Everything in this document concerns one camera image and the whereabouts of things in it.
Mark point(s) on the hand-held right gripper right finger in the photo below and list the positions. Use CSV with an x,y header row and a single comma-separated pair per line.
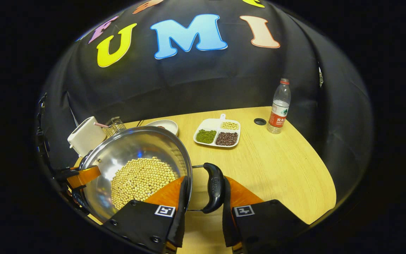
x,y
227,225

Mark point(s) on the water bottle with red label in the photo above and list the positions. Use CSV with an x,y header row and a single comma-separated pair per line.
x,y
278,116

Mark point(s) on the pink stick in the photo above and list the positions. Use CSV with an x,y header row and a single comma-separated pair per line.
x,y
100,125

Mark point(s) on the black backdrop cloth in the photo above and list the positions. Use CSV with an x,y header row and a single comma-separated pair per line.
x,y
189,84

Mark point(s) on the pile of soybeans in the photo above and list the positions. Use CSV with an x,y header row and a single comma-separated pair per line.
x,y
143,180

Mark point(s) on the pile of green beans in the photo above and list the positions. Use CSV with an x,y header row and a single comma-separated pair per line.
x,y
206,136

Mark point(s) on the black round table grommet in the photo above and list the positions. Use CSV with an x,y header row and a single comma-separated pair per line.
x,y
260,121

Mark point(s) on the pile of dark red beans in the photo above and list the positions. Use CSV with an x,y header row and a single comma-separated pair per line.
x,y
226,139

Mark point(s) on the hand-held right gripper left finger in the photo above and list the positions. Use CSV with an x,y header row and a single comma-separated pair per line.
x,y
181,225

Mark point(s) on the round white plate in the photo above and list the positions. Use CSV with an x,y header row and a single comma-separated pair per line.
x,y
167,125

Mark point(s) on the white toaster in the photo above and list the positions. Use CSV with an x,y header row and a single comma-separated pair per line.
x,y
86,135

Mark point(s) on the small pile of yellow beans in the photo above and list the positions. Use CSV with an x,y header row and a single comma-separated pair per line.
x,y
229,125

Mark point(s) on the white divided dish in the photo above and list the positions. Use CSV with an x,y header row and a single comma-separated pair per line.
x,y
210,124

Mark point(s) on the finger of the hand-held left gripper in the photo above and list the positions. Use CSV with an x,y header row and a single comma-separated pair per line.
x,y
83,176

